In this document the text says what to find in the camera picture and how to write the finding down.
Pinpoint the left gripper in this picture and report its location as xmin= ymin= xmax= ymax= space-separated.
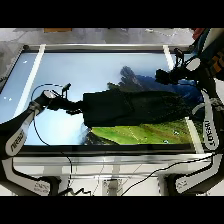
xmin=49 ymin=97 xmax=83 ymax=116

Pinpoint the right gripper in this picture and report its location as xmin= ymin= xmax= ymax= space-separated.
xmin=154 ymin=68 xmax=181 ymax=86

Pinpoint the black garment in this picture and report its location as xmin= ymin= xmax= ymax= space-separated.
xmin=81 ymin=88 xmax=194 ymax=129

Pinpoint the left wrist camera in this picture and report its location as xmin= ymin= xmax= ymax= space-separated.
xmin=60 ymin=82 xmax=72 ymax=99

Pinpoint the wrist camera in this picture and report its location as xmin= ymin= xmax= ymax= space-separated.
xmin=172 ymin=47 xmax=186 ymax=70
xmin=60 ymin=82 xmax=72 ymax=99

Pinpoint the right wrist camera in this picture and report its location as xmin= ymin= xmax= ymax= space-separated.
xmin=172 ymin=47 xmax=186 ymax=70

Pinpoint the black cable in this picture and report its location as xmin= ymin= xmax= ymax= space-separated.
xmin=120 ymin=155 xmax=216 ymax=197
xmin=30 ymin=83 xmax=74 ymax=196

